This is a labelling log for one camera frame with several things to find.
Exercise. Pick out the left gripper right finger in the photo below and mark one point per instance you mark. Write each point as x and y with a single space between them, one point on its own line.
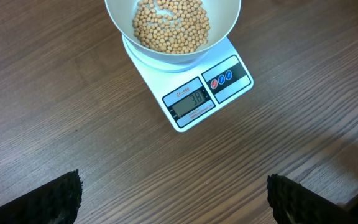
292 203

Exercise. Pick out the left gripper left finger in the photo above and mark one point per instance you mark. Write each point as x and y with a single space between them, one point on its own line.
57 201

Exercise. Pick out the white digital kitchen scale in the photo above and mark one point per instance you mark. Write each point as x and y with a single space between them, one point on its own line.
190 92

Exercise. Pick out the white bowl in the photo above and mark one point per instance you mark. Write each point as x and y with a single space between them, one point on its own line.
223 15

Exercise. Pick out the soybeans in bowl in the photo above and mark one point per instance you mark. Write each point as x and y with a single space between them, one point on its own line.
171 26

